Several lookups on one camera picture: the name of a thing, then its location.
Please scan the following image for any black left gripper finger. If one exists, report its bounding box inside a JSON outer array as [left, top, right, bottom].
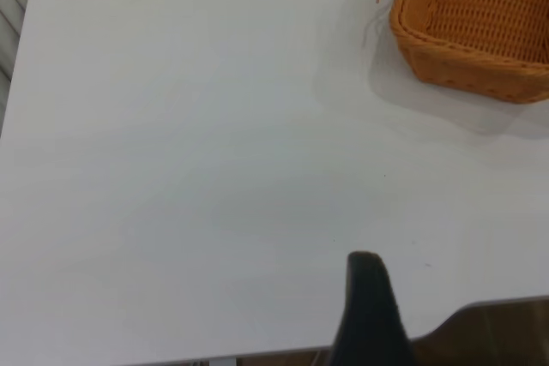
[[328, 250, 417, 366]]

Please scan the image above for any orange-brown wicker basket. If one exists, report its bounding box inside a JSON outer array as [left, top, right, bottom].
[[376, 0, 549, 105]]

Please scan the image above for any white slatted panel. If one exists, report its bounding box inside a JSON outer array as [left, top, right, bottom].
[[0, 0, 36, 138]]

